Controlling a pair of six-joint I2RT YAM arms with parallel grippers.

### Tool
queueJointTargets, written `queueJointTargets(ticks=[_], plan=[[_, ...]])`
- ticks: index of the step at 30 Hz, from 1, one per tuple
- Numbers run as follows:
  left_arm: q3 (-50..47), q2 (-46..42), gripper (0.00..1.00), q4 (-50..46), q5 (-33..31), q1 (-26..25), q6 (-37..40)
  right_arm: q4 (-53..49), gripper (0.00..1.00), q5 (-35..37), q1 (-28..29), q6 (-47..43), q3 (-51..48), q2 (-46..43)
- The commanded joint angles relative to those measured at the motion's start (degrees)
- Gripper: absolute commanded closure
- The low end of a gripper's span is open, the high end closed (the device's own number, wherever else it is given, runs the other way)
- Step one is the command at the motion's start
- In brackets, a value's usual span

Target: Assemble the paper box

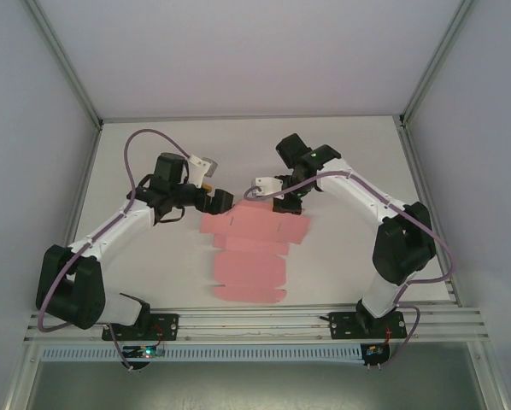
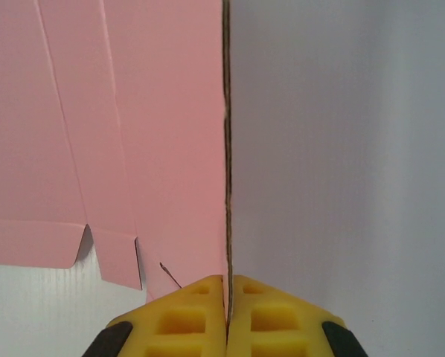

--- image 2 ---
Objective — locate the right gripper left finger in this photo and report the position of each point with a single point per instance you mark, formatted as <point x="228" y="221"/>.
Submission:
<point x="178" y="327"/>

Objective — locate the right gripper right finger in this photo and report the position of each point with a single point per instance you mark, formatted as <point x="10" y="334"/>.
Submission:
<point x="274" y="327"/>

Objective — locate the pink paper box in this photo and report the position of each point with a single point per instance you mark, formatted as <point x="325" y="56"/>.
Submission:
<point x="152" y="130"/>

